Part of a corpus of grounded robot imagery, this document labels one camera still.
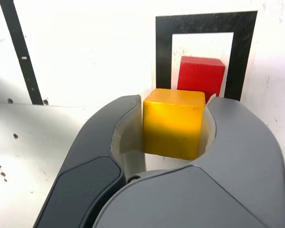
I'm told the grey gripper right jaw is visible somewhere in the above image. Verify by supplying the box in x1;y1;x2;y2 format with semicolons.
92;94;285;228

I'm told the black tape strip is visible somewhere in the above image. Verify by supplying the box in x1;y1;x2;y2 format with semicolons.
0;0;44;105

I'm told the red cube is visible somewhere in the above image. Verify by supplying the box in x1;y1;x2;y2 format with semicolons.
177;56;226;98

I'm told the yellow cube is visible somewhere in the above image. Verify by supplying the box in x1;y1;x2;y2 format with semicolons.
142;88;206;162

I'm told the black tape square outline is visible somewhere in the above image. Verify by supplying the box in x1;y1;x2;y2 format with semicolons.
155;10;258;102

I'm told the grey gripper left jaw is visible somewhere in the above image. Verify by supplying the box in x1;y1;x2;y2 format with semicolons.
32;94;148;228

